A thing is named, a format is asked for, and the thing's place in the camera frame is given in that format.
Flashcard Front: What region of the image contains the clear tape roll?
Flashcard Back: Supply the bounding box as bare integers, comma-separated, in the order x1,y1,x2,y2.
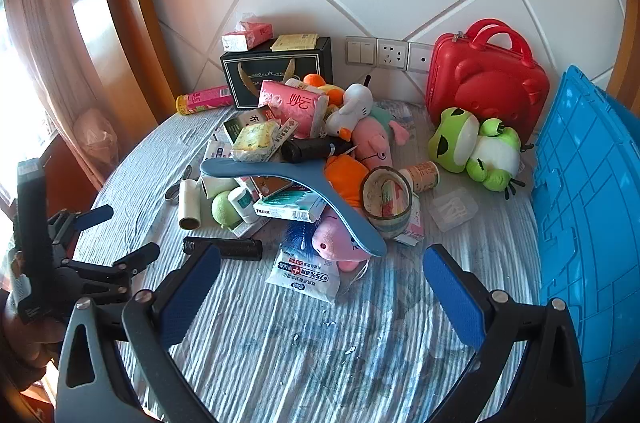
359,166,415,240

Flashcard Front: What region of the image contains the small beige drink bottle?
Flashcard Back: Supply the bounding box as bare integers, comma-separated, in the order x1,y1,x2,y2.
398,160,441,194

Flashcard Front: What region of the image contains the orange white plush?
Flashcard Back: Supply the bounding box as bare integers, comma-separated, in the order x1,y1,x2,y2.
302,73,346,104

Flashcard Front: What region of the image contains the yellow flat packet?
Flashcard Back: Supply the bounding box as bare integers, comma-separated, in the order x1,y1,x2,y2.
270,33,321,52

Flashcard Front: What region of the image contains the black flashlight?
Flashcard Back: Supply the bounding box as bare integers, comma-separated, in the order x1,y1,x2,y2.
182,237,263,261

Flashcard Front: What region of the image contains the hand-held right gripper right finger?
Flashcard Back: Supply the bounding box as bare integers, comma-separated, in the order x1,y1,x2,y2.
422,244,586,423

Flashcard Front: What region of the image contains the white wall socket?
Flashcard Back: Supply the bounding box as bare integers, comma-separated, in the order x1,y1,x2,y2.
376,38,410,69

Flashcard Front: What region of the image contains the pink curtain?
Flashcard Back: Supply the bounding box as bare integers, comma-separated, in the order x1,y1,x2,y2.
0,0,118,204

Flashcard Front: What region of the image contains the white green medicine box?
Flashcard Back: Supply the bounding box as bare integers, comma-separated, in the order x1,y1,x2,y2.
222,106,276,144

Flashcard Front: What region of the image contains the small white box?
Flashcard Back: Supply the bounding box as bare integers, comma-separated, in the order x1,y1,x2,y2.
227,186,256,224

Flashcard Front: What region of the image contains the white lint roller refill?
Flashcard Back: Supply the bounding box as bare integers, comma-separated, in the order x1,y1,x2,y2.
178,180,202,231

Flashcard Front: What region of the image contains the blue plastic crate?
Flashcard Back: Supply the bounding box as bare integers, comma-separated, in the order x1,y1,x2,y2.
517,64,640,423

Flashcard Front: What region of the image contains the wooden headboard frame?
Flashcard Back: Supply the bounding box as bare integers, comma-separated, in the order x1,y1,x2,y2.
607,0,640,114
60,0,186,126

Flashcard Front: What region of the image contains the white wet wipes pack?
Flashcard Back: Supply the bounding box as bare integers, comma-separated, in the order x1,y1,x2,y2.
264,248,342,304

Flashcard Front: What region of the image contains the pink tissue box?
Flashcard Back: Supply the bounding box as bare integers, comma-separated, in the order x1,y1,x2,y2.
221,20,276,52

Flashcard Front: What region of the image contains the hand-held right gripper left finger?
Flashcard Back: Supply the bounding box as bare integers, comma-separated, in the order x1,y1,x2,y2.
55,244,223,423

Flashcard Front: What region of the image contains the green one-eyed monster toy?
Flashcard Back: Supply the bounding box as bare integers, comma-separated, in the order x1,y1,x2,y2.
211,189,243,226

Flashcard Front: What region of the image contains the small pink pig plush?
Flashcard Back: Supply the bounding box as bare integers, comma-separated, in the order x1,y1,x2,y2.
311,208,373,274

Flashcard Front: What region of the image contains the beige single wall outlet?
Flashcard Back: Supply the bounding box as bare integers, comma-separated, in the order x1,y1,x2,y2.
407,42,435,74

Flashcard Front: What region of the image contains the yellow sponge packet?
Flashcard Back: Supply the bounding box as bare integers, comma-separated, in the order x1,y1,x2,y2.
231,120,281,164

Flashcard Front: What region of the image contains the white duck plush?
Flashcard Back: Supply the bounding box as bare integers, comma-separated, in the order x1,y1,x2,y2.
325,76,373,139

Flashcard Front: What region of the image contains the pink white sachet pack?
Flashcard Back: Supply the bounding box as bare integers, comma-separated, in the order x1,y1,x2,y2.
392,193,426,246

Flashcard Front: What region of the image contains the person's left hand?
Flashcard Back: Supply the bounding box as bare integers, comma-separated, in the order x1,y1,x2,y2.
0,248,63,384

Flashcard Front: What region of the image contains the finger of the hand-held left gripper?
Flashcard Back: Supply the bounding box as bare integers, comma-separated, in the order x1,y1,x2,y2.
47,204,115,250
70,242,161,299

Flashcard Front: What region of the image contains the blue bottle brush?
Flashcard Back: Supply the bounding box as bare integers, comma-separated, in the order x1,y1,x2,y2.
280,220,321,254

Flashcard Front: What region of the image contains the clear plastic box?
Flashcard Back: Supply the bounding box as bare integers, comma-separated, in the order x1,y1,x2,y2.
430,188,478,231

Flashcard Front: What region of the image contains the pink floral tissue pack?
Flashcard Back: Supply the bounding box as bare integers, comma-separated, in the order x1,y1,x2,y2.
257,80,329,139

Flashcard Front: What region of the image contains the beige wall switch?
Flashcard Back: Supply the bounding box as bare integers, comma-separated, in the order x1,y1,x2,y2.
345,36,377,65

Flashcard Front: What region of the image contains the black gift box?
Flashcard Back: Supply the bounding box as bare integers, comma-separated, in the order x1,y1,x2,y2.
220,36,333,110

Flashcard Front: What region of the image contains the green frog plush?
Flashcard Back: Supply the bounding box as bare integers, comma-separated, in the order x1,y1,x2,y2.
427,106,536,201

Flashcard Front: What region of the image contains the white teal medicine box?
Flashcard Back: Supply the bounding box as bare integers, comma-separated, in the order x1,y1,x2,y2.
252,190,326,222

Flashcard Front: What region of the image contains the large pink pig plush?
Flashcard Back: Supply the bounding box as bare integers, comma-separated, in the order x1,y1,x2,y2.
350,113,408,169

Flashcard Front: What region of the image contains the red bear suitcase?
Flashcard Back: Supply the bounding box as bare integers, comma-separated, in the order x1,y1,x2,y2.
426,18,551,139

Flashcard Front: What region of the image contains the mint green plush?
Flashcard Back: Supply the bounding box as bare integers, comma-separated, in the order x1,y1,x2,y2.
371,106,407,126

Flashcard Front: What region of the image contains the black cylinder roll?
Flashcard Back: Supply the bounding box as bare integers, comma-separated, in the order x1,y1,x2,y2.
281,137,353,164

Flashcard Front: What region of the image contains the pink cylindrical can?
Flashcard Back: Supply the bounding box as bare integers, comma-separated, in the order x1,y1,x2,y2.
175,84,236,116

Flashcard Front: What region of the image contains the blue boomerang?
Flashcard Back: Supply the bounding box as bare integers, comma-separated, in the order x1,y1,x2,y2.
200,158,388,256

